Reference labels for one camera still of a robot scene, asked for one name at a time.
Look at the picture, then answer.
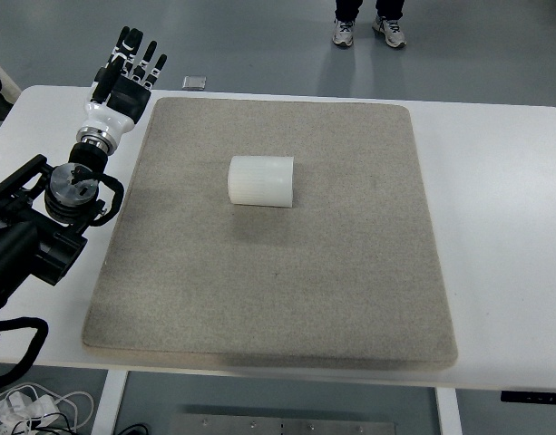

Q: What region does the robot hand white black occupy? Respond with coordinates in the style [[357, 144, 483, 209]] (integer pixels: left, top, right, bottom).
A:
[[80, 25, 169, 138]]

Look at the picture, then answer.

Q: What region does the white ribbed cup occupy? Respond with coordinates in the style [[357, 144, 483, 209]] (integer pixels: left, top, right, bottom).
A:
[[226, 155, 296, 208]]

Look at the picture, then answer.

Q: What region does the person's right shoe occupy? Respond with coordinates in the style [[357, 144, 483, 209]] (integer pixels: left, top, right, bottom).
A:
[[331, 17, 356, 48]]

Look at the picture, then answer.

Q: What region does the person's shoe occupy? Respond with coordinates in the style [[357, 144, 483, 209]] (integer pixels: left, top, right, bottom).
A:
[[331, 17, 356, 48], [372, 14, 407, 49]]

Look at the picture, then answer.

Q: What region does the person's right leg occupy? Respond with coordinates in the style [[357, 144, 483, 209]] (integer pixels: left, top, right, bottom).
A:
[[334, 0, 364, 23]]

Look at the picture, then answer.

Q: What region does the person's leg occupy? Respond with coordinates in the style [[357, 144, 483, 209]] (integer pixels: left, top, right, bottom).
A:
[[375, 0, 405, 22], [334, 0, 364, 23]]

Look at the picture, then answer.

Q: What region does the beige felt mat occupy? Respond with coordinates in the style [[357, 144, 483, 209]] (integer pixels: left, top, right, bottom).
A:
[[81, 96, 459, 372]]

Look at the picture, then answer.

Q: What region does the person's left shoe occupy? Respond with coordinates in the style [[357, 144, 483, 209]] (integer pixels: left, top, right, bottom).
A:
[[372, 14, 407, 49]]

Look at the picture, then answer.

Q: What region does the person's left leg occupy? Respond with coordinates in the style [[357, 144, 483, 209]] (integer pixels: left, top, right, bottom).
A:
[[375, 0, 405, 22]]

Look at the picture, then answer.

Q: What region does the white table leg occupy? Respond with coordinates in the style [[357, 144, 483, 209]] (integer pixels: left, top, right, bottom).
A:
[[92, 370, 129, 435], [434, 387, 463, 435]]

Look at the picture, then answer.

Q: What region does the white power strip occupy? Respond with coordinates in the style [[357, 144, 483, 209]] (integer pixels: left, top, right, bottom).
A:
[[0, 391, 57, 428]]

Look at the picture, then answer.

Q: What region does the black table control panel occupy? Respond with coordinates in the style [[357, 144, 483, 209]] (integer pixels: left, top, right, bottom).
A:
[[500, 390, 556, 403]]

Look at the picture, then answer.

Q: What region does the white cable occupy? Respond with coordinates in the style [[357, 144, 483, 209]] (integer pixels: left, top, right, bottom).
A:
[[0, 382, 96, 435]]

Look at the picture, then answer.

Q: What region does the black floor cable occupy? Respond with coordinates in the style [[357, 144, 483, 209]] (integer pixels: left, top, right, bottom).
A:
[[9, 411, 150, 435]]

